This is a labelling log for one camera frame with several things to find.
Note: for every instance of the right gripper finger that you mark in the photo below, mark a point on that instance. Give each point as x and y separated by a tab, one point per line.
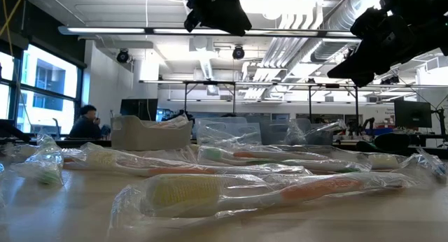
357	65
362	80

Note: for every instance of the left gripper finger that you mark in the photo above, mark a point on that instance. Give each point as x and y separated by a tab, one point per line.
234	23
192	23

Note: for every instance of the black background robot arm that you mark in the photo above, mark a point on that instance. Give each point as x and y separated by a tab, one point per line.
364	124

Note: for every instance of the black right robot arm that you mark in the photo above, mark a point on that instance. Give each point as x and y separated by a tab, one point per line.
430	14

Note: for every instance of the black ceiling spotlight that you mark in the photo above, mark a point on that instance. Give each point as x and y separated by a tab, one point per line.
238	52
122	56

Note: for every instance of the black monitor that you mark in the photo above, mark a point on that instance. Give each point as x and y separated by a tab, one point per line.
413	113
139	109

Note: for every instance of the black chair back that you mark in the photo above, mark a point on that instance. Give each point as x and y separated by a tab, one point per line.
392	140

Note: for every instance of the long ceiling light strip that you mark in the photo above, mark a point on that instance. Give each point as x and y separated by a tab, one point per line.
105	29

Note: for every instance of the grey translucent plastic bin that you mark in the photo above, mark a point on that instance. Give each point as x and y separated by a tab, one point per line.
276	131

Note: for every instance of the clear plastic bin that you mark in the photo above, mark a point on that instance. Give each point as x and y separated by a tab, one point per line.
224	124

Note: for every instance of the white plastic bin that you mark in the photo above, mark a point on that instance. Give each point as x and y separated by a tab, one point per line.
140	135

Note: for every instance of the seated person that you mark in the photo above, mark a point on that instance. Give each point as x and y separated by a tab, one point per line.
85	124

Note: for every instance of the large window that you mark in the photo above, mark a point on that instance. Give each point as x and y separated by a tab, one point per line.
49	91

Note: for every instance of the dark desk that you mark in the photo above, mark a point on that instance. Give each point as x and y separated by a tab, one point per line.
87	143

